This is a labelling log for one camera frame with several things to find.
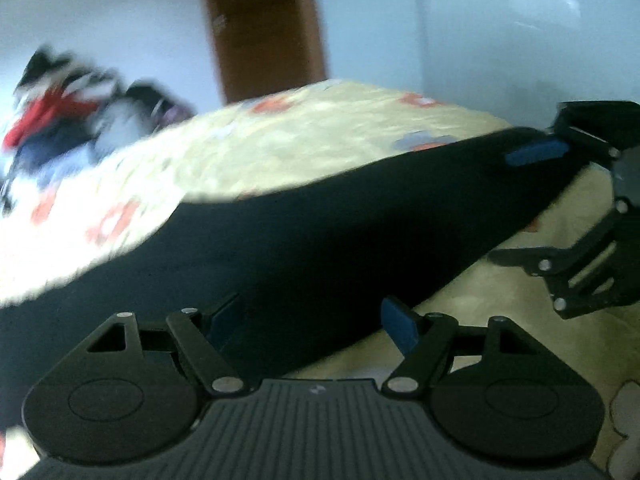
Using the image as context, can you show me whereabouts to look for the brown wooden door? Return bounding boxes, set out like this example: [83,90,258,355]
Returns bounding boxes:
[197,0,333,106]

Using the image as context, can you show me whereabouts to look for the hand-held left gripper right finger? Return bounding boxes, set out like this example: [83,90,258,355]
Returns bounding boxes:
[380,296,537,397]

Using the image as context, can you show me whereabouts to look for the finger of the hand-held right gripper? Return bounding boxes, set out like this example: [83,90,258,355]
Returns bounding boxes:
[504,101,640,167]
[487,205,630,322]

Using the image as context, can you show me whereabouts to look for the yellow carrot print bed sheet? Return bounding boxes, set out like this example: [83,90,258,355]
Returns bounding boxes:
[0,79,640,480]

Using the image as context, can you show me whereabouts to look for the pile of folded clothes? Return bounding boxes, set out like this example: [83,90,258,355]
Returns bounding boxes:
[0,45,198,216]

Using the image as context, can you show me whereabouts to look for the black pants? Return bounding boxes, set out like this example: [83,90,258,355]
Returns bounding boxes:
[0,127,596,386]

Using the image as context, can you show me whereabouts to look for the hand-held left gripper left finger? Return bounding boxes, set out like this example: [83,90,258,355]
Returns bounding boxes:
[86,292,252,397]

